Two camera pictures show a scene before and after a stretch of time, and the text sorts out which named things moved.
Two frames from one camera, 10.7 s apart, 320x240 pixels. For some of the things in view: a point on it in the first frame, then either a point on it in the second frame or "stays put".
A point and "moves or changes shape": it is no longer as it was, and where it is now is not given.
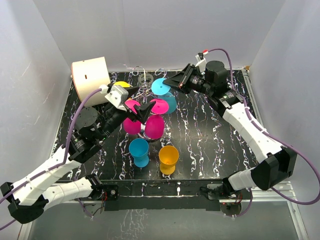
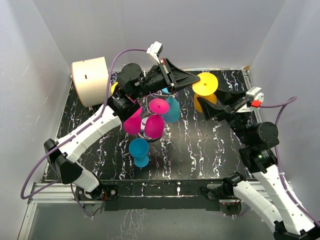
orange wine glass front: [168, 155] moves or changes shape
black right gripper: [181, 80] -> [211, 109]
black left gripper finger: [142, 112] -> [178, 77]
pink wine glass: [154, 125] stays put
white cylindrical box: [89, 75] stays put
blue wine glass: [139, 148] stays put
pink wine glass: [129, 127] stays put
